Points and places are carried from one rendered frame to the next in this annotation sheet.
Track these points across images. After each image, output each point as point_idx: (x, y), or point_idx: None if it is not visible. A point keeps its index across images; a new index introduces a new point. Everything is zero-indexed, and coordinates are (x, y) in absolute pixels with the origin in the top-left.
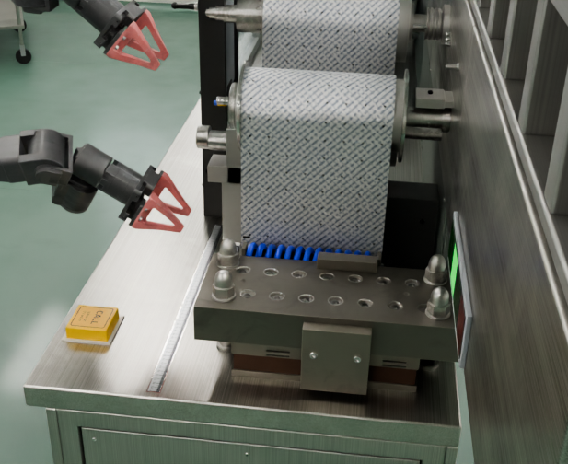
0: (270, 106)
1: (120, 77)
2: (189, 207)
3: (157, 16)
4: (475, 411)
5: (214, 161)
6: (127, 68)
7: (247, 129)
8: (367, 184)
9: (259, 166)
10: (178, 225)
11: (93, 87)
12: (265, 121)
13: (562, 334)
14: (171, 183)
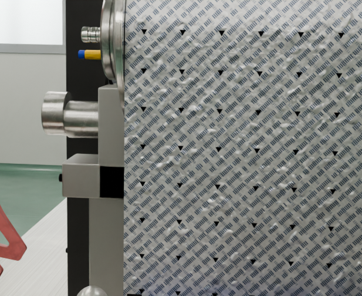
0: (185, 5)
1: (13, 225)
2: (21, 242)
3: (57, 176)
4: None
5: (77, 159)
6: (22, 218)
7: (137, 56)
8: None
9: (161, 136)
10: None
11: None
12: (175, 35)
13: None
14: None
